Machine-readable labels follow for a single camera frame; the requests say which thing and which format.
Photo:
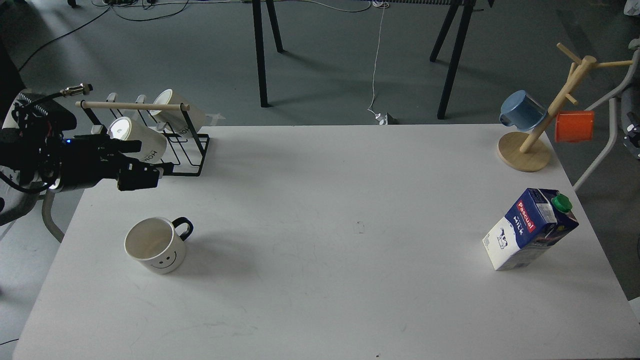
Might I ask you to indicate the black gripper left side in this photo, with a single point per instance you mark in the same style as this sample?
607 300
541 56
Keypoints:
86 160

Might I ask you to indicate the wooden mug tree stand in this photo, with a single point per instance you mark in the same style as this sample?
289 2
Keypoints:
524 151

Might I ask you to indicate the white mug rear on rack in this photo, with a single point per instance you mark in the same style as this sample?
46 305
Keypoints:
176 119

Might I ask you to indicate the black table legs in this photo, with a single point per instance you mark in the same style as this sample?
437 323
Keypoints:
468 8
259 44

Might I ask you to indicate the blue white milk carton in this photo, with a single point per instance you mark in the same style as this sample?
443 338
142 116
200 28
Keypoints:
537 220

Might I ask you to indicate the white smiley face mug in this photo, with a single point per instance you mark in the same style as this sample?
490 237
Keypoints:
158 243

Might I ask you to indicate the white mug on rack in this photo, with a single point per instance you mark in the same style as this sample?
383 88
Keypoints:
153 143
176 119

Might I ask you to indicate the white mug front on rack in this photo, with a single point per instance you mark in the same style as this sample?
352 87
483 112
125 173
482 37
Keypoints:
153 143

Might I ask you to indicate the orange mug on tree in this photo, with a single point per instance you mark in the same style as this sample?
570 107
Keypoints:
574 126

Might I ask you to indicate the black table legs left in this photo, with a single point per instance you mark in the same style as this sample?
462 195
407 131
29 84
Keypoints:
259 44

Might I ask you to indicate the blue mug on tree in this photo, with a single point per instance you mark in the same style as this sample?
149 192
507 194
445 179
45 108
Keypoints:
519 109

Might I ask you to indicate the grey metal frame left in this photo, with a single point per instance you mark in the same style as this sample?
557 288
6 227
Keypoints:
47 218

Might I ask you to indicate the white power plug on floor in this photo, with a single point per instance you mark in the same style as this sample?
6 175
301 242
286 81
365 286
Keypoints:
385 119

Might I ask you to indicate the black table legs right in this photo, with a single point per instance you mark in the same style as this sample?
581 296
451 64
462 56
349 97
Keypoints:
468 8

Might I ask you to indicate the black wire mug rack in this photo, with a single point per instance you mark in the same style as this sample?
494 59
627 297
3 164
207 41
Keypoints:
186 153

